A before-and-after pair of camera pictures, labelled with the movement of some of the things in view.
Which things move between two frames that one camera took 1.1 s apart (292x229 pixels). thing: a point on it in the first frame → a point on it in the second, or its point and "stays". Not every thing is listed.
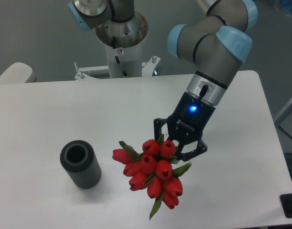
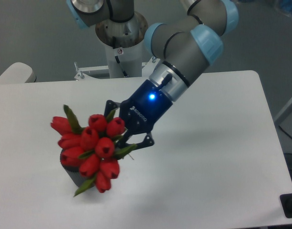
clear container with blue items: [289, 7] stays
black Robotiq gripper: [186, 124] → [141, 113]
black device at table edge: [289, 203] stays
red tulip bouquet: [153, 167] → [93, 150]
